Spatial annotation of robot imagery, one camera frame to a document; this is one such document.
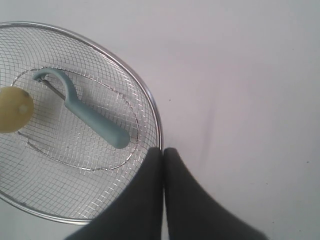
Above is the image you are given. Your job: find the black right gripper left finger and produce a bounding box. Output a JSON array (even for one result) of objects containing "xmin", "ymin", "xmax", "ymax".
[{"xmin": 67, "ymin": 147, "xmax": 164, "ymax": 240}]

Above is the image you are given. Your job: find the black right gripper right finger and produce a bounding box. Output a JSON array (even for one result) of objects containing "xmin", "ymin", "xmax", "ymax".
[{"xmin": 163, "ymin": 147, "xmax": 267, "ymax": 240}]

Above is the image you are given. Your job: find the teal handled peeler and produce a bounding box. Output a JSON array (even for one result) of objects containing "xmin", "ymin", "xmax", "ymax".
[{"xmin": 32, "ymin": 67, "xmax": 130, "ymax": 149}]

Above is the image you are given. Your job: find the yellow lemon with sticker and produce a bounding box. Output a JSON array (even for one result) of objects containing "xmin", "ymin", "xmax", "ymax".
[{"xmin": 0, "ymin": 86, "xmax": 34, "ymax": 134}]

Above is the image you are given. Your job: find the metal wire mesh basket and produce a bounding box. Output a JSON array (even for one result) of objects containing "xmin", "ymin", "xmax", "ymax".
[{"xmin": 0, "ymin": 21, "xmax": 163, "ymax": 225}]

